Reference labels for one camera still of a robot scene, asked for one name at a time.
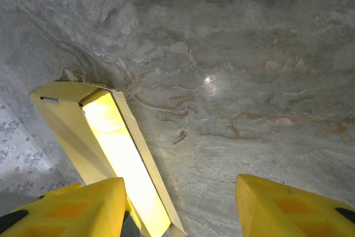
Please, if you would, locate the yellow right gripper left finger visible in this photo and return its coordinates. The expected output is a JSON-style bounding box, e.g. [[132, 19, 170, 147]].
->
[[0, 177, 128, 237]]

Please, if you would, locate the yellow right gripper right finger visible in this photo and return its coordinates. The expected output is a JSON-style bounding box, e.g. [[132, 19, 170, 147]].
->
[[235, 174, 355, 237]]

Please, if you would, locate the yellow white paper box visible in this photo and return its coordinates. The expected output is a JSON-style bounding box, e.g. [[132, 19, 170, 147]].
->
[[28, 81, 188, 237]]

